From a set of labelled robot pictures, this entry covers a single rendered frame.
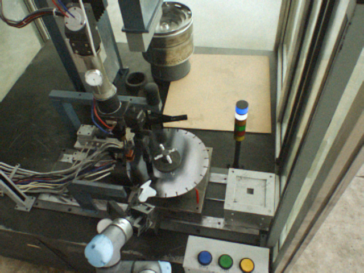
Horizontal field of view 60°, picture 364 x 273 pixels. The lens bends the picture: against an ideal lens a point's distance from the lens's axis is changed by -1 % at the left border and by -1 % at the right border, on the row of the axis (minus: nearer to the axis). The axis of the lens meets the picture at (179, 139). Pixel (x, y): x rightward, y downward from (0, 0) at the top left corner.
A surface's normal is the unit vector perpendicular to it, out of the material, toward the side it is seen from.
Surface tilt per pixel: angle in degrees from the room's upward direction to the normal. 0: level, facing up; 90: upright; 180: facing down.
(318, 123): 90
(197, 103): 0
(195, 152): 0
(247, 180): 0
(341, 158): 90
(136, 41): 90
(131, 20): 90
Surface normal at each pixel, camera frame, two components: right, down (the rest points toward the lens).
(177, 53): 0.40, 0.70
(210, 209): -0.08, -0.61
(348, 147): -0.20, 0.79
